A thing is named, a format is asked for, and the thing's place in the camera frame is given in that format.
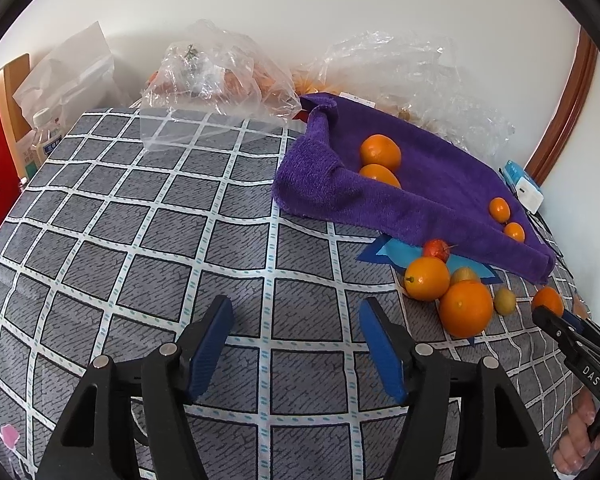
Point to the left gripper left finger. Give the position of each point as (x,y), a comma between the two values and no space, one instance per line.
(119,404)

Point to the cardboard box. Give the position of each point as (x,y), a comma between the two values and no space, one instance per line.
(14,125)

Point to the small red fruit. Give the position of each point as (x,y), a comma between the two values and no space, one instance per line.
(437,249)

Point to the brown door frame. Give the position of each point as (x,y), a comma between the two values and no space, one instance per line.
(568,110)

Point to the round orange with stem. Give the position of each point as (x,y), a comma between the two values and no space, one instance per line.
(426,279)

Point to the yellow-green small fruit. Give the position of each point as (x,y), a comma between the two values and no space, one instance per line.
(465,273)

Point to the oval smooth orange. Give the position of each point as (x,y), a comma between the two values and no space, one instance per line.
(379,173)

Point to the clear bag left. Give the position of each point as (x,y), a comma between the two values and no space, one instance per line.
(212,82)

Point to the small kumquat orange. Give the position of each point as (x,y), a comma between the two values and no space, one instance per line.
(499,210)

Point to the blue white tissue pack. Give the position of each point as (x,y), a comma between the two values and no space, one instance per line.
(528,193)

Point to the large clear plastic bag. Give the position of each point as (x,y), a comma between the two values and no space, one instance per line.
(416,80)

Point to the large textured mandarin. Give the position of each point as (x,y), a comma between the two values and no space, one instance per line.
(380,150)

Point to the purple towel tray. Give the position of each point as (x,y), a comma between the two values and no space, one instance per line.
(445,192)

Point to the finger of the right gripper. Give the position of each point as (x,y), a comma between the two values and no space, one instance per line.
(554,326)
(573,320)

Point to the white plastic bag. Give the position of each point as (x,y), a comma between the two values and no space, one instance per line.
(75,77)

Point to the grey checked tablecloth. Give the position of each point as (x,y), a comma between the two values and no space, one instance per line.
(131,228)

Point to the plastic bottle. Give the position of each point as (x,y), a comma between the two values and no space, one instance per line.
(48,133)

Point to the large round orange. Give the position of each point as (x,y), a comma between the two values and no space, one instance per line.
(466,309)

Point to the medium orange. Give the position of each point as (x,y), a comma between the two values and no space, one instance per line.
(547,297)

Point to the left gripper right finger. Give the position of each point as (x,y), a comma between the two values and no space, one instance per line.
(496,436)

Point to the person's right hand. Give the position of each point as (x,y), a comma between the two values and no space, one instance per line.
(575,445)

